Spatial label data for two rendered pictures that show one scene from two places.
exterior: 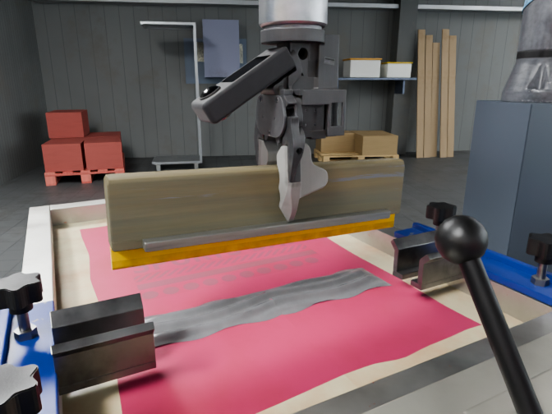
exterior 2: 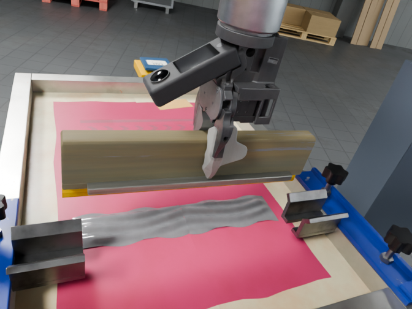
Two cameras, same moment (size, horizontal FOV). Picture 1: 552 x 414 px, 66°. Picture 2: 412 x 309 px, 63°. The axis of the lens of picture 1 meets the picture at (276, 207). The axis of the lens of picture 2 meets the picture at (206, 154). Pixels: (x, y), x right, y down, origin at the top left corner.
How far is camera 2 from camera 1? 0.17 m
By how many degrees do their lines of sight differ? 18
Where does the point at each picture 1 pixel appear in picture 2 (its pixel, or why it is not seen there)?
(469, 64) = not seen: outside the picture
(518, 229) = (395, 178)
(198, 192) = (137, 154)
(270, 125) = (208, 105)
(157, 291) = not seen: hidden behind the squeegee
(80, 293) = (44, 177)
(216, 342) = (135, 252)
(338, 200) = (252, 164)
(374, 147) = (317, 27)
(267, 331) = (174, 249)
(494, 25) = not seen: outside the picture
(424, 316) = (292, 259)
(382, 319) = (260, 255)
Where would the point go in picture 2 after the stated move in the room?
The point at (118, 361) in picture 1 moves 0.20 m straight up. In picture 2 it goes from (57, 274) to (43, 141)
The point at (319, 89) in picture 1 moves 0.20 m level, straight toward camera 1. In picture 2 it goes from (257, 83) to (236, 171)
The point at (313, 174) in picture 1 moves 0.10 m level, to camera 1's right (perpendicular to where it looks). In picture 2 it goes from (235, 149) to (305, 165)
